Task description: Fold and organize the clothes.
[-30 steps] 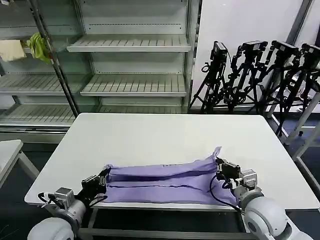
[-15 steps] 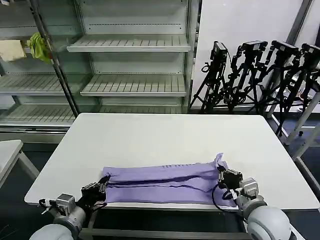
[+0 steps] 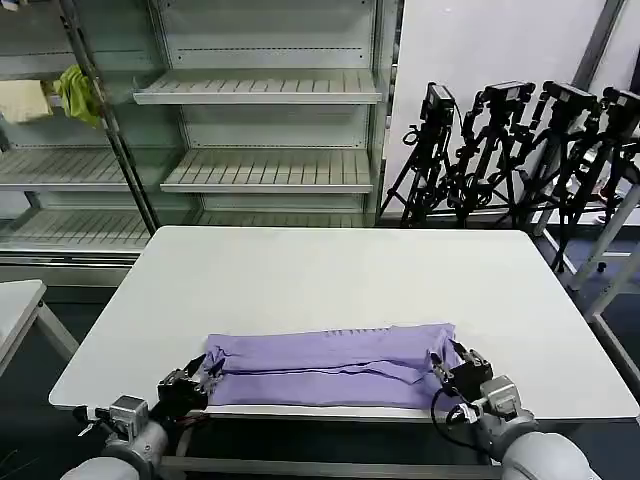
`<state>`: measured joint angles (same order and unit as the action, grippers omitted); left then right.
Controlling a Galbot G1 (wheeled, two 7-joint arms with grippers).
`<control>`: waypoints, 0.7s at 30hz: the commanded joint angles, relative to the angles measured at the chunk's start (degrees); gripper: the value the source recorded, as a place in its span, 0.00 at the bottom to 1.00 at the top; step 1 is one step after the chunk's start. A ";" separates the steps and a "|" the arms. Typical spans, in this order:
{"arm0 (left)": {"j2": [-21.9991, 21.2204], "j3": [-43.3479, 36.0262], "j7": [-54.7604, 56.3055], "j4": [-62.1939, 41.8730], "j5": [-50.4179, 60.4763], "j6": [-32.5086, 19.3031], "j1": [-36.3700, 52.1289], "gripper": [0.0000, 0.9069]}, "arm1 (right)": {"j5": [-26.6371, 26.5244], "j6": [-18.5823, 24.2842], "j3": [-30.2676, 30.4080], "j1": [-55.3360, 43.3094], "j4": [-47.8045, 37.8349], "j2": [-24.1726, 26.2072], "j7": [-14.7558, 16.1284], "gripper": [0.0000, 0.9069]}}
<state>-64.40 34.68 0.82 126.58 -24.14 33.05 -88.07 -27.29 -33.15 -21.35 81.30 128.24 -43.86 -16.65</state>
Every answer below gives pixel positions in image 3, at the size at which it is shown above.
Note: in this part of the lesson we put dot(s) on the yellow-green cloth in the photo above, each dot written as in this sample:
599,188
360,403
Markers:
75,95

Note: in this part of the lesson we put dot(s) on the black tripod with camera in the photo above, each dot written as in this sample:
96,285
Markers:
620,130
565,140
427,155
487,150

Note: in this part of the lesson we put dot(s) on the white open shelf unit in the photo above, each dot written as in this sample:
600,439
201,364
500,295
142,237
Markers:
270,125

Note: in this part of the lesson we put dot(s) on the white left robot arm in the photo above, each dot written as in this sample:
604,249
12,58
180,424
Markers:
135,445

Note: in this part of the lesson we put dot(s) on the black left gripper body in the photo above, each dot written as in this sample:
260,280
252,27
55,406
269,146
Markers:
181,395

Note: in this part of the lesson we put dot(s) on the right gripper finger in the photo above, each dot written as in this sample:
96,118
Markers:
465,352
440,367

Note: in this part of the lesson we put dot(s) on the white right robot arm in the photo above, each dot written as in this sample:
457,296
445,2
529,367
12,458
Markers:
530,440

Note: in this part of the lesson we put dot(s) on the metal rack pole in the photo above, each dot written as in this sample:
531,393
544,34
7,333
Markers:
122,160

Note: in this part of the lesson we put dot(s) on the small white side table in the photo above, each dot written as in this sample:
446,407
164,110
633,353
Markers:
20,310

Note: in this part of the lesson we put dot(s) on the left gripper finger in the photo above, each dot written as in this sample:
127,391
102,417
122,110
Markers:
195,364
210,382

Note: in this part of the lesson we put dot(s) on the purple shirt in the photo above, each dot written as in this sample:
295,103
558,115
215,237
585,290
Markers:
325,365

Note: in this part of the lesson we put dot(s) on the beige cardboard box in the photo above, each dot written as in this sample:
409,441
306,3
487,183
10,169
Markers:
25,102

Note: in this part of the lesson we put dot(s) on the grey glass-fronted shelf unit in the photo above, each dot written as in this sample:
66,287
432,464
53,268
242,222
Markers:
60,170

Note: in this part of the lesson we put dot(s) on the aluminium profile frame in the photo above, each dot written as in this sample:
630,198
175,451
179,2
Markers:
607,235

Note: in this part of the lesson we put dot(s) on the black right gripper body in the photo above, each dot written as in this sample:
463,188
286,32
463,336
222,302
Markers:
470,377

